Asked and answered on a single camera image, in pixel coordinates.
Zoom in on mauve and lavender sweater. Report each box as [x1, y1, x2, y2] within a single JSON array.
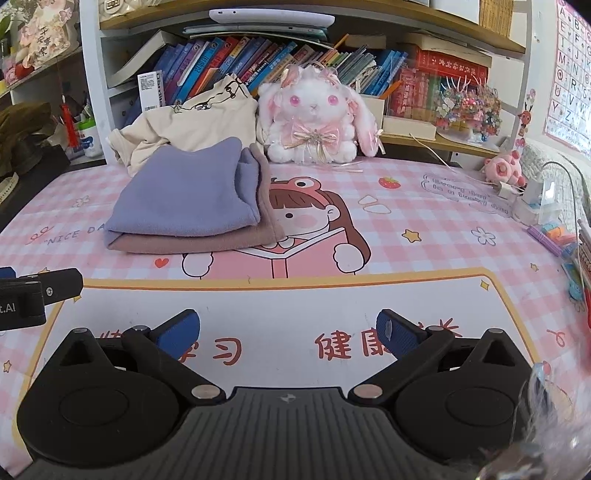
[[104, 137, 284, 254]]

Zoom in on cream wrist watch band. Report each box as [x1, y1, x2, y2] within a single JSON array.
[[0, 172, 19, 204]]

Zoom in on pink checkered desk mat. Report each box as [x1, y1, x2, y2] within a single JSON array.
[[1, 159, 590, 474]]

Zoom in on red tassel ornament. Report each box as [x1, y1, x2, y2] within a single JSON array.
[[60, 95, 79, 150]]

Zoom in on white green pen cup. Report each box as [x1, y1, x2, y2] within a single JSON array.
[[77, 118, 102, 159]]

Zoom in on olive brown cloth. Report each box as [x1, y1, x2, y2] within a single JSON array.
[[0, 102, 51, 178]]

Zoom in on small pink pig toy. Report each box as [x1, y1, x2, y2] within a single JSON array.
[[483, 150, 527, 187]]

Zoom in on colourful bead ornament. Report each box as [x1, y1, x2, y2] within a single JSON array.
[[435, 79, 502, 141]]

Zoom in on small white barcode box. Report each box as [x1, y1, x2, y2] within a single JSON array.
[[137, 70, 165, 112]]

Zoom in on cream garment pile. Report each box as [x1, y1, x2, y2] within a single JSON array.
[[107, 75, 257, 176]]

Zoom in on white pink plush bunny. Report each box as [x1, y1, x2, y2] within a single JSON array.
[[256, 65, 383, 164]]

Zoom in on row of colourful books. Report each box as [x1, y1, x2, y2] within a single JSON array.
[[162, 34, 492, 125]]

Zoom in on beige lucky charm plush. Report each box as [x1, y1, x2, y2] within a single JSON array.
[[18, 0, 80, 70]]

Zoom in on white tablet on books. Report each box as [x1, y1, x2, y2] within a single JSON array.
[[208, 8, 335, 28]]

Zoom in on white bookshelf frame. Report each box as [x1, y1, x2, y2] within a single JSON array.
[[79, 1, 532, 140]]

